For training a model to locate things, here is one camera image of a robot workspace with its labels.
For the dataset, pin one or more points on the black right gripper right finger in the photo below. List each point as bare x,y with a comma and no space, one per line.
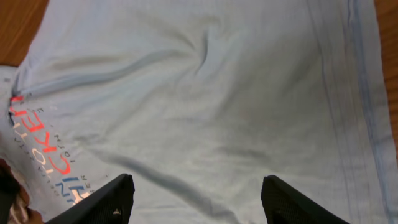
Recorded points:
283,204

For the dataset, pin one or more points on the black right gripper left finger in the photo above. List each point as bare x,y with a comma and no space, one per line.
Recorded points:
111,204

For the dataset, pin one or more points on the light blue printed t-shirt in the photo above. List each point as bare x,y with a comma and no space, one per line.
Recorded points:
199,101

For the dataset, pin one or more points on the beige folded garment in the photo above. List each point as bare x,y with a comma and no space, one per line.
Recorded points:
20,211

